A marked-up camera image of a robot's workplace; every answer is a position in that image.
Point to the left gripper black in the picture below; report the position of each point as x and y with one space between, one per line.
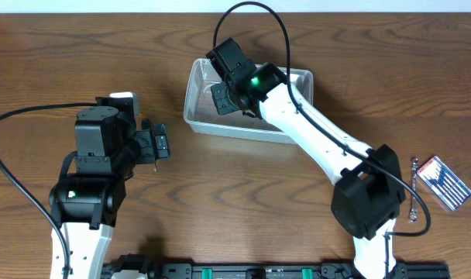
149 143

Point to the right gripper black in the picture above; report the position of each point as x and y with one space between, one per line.
221 98

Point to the silver combination wrench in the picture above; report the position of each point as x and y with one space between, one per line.
413 214

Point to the precision screwdriver set case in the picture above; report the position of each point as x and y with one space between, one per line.
444 183

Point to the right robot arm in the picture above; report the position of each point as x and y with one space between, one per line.
368 189

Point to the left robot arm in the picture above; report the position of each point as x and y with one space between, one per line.
91 186

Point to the clear plastic container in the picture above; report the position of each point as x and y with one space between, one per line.
200 112

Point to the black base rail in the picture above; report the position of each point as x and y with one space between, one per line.
138 266

